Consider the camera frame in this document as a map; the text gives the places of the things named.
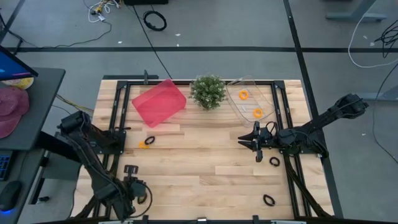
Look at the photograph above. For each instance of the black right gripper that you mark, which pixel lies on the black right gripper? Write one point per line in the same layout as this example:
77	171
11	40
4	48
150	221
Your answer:
269	139

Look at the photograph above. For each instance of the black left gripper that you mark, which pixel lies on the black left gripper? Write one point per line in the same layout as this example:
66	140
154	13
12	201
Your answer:
136	189

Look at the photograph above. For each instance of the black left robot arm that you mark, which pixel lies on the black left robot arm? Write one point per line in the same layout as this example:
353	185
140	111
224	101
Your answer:
93	168

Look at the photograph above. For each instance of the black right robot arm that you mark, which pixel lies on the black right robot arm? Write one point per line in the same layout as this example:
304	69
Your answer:
326	121

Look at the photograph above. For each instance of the clear plastic bin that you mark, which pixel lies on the clear plastic bin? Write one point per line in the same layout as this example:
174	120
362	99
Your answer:
250	102

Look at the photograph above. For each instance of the artificial plant in black pot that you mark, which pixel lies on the artificial plant in black pot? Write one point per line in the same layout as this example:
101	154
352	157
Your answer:
207	91

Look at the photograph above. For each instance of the pink translucent plastic bin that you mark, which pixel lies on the pink translucent plastic bin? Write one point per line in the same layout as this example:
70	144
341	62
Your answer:
158	102

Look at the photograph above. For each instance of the black operator desk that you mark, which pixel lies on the black operator desk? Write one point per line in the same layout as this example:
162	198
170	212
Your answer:
43	109

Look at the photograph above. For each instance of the black computer mouse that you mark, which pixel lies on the black computer mouse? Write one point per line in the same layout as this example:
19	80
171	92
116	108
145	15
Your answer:
9	196

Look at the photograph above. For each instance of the grey desk foot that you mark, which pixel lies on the grey desk foot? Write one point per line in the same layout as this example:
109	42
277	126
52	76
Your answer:
373	96
354	16

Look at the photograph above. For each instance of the black keyboard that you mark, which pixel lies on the black keyboard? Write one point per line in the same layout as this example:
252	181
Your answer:
3	165

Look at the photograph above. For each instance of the black floor box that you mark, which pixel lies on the black floor box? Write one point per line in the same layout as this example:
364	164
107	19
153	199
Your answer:
146	2

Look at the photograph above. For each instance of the operator computer monitor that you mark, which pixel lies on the operator computer monitor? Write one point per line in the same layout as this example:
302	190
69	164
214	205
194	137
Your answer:
12	67

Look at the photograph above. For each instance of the black aluminium rig frame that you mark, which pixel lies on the black aluminium rig frame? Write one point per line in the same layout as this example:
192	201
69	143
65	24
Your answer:
136	83

